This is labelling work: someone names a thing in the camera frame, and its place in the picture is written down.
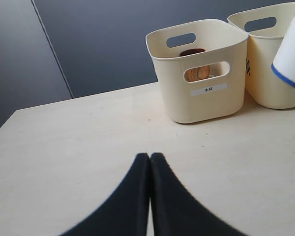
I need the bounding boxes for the left cream plastic bin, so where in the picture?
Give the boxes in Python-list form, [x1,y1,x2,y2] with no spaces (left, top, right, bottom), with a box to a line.
[146,19,249,124]

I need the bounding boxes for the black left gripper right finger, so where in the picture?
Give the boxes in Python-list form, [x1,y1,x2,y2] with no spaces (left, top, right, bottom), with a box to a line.
[150,152,241,236]

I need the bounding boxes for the brown wooden cup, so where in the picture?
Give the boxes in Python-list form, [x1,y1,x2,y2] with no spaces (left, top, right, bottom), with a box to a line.
[179,48,210,82]

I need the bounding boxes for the middle cream plastic bin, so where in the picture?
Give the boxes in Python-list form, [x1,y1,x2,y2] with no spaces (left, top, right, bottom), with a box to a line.
[227,1,295,110]

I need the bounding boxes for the white paper cup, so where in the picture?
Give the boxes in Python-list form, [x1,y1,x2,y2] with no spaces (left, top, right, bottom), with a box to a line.
[271,14,295,88]

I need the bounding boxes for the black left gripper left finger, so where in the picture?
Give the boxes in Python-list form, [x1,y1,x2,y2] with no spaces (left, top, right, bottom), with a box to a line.
[62,153,150,236]

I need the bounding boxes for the cream plastic bin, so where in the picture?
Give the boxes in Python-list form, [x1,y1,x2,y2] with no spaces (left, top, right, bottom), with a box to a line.
[227,1,295,110]
[146,19,249,124]

